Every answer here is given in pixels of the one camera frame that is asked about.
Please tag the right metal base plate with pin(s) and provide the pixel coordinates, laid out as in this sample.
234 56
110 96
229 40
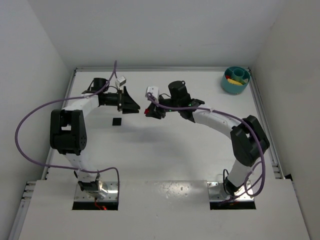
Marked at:
217 193

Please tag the yellow lego assembly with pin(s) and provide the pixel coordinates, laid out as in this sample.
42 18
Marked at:
234 82

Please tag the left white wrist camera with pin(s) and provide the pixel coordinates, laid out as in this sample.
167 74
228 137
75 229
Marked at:
121 81

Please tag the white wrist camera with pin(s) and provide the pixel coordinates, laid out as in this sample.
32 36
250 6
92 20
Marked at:
121 81
152 92

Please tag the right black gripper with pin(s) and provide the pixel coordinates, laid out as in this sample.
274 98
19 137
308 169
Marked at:
158 106

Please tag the teal divided round container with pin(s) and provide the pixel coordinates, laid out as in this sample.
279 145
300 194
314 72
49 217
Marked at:
238 74

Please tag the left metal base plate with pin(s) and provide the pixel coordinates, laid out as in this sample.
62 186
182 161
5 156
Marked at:
109 193

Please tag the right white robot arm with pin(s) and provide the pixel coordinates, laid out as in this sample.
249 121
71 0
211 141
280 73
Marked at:
248 139

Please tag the black square lego plate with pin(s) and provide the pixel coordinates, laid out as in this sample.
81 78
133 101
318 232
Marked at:
117 121

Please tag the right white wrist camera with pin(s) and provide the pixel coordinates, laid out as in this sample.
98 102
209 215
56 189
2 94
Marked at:
152 92

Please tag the metal base plate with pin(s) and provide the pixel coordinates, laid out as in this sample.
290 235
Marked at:
217 193
109 193

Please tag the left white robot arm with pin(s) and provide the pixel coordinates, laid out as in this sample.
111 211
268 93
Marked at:
68 133

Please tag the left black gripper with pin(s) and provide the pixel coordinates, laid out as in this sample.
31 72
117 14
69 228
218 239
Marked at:
121 99

